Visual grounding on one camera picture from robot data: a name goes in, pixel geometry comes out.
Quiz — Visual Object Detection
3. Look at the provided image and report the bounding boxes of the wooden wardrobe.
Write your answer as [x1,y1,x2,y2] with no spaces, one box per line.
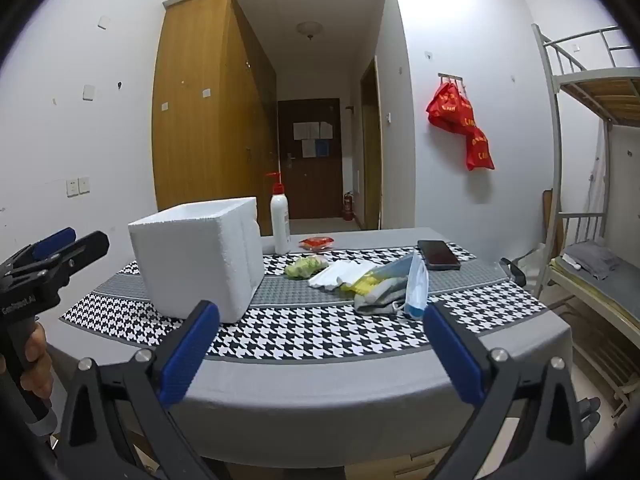
[151,0,278,236]

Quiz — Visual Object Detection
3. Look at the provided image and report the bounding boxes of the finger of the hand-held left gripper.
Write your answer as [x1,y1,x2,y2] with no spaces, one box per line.
[31,231,110,283]
[5,227,77,272]

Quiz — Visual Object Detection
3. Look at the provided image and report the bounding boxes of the person's left hand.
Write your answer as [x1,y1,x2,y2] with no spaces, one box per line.
[17,322,53,403]

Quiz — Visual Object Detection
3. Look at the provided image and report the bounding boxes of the dark slipper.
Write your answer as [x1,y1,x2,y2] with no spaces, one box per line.
[575,396,601,433]

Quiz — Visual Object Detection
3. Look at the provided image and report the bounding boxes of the red plastic bag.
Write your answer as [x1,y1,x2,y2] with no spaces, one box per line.
[462,120,496,172]
[426,81,476,133]

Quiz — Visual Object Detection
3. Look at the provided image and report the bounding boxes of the black smartphone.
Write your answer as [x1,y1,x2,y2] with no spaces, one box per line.
[416,240,462,271]

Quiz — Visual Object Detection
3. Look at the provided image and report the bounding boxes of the dark brown entrance door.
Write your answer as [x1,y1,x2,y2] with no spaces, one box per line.
[277,99,342,220]

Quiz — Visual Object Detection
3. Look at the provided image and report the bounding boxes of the grey tablecloth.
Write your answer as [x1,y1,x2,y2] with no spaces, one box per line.
[47,227,573,466]

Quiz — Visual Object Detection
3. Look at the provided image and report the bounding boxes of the white pump bottle red cap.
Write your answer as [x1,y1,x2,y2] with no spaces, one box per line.
[265,172,292,256]

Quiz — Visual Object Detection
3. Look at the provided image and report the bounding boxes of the white hanging cloth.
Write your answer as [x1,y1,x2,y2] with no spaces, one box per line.
[587,120,608,216]

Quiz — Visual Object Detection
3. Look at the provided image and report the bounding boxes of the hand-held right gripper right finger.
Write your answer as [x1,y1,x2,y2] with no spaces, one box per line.
[422,302,588,480]

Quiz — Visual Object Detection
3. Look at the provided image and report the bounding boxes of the green snack packet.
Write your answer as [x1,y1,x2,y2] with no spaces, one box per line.
[285,255,331,281]

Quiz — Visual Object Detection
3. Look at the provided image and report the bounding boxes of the houndstooth table runner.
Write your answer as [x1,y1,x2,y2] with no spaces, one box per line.
[59,242,548,363]

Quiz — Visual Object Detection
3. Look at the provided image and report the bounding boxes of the grey sock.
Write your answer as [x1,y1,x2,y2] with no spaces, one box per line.
[354,280,416,316]

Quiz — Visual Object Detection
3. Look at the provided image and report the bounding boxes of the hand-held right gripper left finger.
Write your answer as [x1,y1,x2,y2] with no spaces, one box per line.
[55,300,241,480]

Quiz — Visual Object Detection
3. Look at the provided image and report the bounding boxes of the white metal bunk bed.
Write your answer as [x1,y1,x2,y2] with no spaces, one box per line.
[531,24,640,411]

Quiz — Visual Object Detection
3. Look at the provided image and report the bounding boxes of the yellow foam net sleeve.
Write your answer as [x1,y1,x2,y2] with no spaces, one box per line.
[340,270,401,298]

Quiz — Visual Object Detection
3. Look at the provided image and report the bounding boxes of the white foam box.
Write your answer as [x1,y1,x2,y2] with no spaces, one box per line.
[127,196,266,324]

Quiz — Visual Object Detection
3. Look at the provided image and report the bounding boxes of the grey folded cloth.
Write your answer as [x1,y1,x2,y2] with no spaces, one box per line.
[562,241,621,281]

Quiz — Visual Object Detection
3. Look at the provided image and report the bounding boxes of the black strap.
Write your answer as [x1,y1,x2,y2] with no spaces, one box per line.
[500,257,527,288]

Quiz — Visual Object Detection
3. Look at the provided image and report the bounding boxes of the wooden boards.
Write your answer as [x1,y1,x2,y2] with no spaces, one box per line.
[541,188,563,261]

